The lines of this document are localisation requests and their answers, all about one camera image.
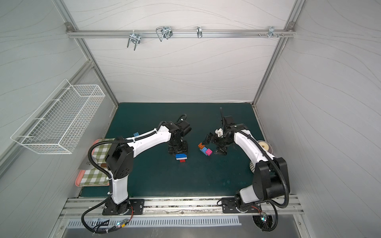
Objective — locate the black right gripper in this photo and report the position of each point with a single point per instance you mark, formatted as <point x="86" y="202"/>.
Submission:
<point x="217" y="140"/>

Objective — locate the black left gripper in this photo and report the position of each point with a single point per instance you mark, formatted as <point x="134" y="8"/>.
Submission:
<point x="177" y="147"/>

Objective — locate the pink lego brick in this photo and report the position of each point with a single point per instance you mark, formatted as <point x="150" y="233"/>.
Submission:
<point x="208" y="152"/>

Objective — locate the dark blue lego brick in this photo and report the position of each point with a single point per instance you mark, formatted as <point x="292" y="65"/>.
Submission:
<point x="181" y="156"/>

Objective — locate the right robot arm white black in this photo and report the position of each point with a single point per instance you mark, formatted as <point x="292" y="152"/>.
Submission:
<point x="270" y="177"/>

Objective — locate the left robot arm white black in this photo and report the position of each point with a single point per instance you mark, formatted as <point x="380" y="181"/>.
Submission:
<point x="123" y="152"/>

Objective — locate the grey ribbed cup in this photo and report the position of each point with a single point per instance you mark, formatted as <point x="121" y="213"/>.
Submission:
<point x="252" y="167"/>

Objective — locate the green table mat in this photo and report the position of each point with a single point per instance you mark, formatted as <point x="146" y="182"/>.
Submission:
<point x="157" y="173"/>

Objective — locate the green checkered cloth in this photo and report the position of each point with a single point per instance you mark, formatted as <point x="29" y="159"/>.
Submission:
<point x="95" y="169"/>

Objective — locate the metal hook clamp middle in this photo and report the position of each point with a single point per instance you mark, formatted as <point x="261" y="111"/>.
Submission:
<point x="164" y="32"/>

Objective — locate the metal hook clamp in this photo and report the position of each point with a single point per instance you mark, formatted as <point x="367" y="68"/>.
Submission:
<point x="164" y="32"/>
<point x="134" y="40"/>

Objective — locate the metal hook clamp left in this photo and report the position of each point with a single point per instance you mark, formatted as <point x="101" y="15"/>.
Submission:
<point x="134" y="40"/>

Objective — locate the pink tray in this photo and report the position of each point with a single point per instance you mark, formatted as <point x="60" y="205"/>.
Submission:
<point x="89" y="166"/>

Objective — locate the white vent strip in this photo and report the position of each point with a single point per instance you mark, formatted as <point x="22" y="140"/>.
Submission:
<point x="148" y="222"/>

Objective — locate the aluminium top crossbar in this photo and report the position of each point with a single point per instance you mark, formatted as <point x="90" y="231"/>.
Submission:
<point x="177" y="34"/>

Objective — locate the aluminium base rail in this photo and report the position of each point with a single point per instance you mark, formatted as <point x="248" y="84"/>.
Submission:
<point x="165" y="206"/>

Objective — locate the metal spatula wooden handle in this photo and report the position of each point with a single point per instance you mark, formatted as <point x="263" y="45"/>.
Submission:
<point x="86" y="165"/>

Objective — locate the metal ring clamp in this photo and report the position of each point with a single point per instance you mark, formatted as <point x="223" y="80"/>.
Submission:
<point x="199" y="32"/>

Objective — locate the metal bracket clamp right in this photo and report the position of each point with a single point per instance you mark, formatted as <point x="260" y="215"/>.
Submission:
<point x="271" y="33"/>

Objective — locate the white wire basket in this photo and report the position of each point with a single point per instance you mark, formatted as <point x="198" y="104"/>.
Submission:
<point x="58" y="124"/>

